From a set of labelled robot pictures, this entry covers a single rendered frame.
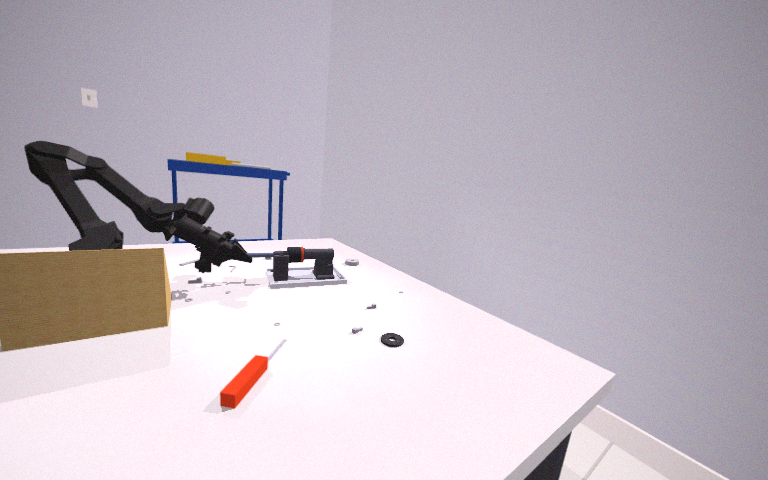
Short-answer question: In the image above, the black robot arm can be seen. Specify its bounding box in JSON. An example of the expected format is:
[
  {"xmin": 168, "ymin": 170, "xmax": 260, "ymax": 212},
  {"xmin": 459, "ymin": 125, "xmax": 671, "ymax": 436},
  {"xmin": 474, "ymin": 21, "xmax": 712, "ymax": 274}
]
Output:
[{"xmin": 24, "ymin": 141, "xmax": 214, "ymax": 251}]

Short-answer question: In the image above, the black flat washer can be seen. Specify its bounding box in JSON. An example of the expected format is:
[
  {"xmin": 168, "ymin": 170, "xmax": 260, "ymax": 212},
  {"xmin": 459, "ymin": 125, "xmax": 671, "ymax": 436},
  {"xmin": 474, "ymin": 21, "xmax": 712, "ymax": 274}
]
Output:
[{"xmin": 381, "ymin": 333, "xmax": 404, "ymax": 347}]

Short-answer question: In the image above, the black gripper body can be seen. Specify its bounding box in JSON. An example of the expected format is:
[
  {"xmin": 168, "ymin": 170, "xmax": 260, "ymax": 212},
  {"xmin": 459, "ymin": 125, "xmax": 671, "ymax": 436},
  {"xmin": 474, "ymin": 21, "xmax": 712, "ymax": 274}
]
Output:
[{"xmin": 192, "ymin": 226, "xmax": 234, "ymax": 267}]

